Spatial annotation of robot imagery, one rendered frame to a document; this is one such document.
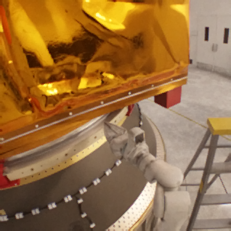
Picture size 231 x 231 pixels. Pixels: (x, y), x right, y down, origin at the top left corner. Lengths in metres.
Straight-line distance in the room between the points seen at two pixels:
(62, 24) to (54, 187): 0.68
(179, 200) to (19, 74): 0.62
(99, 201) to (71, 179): 0.19
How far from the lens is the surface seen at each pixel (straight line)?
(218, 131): 1.20
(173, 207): 0.42
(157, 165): 0.47
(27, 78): 0.64
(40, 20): 0.64
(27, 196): 0.85
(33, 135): 0.76
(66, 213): 0.89
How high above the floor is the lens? 2.16
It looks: 30 degrees down
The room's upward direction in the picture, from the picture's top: 7 degrees counter-clockwise
